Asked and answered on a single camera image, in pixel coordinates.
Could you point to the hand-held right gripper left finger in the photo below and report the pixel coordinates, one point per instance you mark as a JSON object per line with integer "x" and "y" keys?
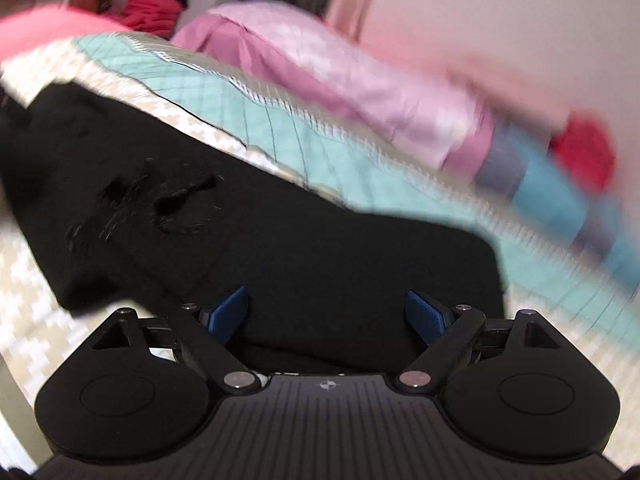
{"x": 227, "y": 316}

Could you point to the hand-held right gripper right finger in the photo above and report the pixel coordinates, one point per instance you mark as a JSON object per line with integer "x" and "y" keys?
{"x": 426, "y": 316}

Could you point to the black pants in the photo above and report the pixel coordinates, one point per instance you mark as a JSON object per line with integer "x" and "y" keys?
{"x": 310, "y": 265}

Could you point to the teal and beige quilted bedspread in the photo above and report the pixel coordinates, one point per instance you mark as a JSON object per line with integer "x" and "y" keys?
{"x": 350, "y": 175}

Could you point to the pink floral folded duvet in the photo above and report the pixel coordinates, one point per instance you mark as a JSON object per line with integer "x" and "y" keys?
{"x": 380, "y": 95}

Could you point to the red cushion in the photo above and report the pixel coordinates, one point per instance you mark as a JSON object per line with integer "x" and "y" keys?
{"x": 585, "y": 155}

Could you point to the pink pillow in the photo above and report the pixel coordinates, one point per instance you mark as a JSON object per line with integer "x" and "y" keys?
{"x": 510, "y": 90}

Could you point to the red fluffy blanket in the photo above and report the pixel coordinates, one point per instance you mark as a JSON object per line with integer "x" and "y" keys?
{"x": 150, "y": 15}

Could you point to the coral pink blanket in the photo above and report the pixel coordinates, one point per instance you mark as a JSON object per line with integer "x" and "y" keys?
{"x": 55, "y": 30}

